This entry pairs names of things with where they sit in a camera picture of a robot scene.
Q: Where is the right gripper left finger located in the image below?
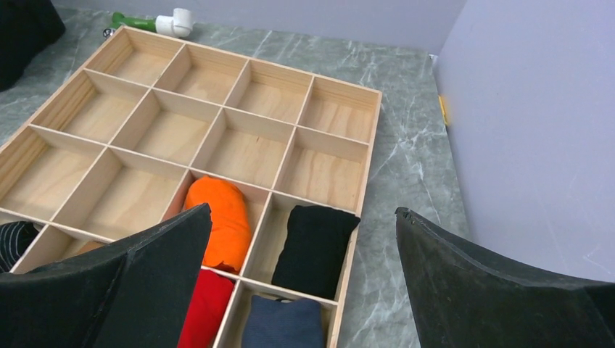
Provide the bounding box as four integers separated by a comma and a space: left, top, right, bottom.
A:
1, 204, 212, 347

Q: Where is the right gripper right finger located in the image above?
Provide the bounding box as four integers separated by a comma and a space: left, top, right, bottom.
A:
395, 207, 614, 347

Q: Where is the black striped underwear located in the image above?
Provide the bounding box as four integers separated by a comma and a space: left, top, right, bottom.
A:
1, 221, 39, 273

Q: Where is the red rolled underwear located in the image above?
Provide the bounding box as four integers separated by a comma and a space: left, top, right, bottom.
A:
178, 270, 234, 348

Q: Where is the orange rolled underwear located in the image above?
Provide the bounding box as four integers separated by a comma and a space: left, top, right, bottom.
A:
184, 176, 252, 274

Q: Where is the navy blue rolled underwear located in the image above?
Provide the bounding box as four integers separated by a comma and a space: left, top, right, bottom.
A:
241, 295, 326, 347

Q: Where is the black rolled underwear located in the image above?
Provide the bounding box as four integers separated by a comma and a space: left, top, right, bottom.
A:
271, 205, 360, 300

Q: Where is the green and white pipe fitting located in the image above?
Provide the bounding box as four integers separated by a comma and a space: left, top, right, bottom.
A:
102, 8, 195, 39

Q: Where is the black plastic toolbox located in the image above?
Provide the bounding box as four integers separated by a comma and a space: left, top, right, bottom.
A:
1, 0, 65, 91

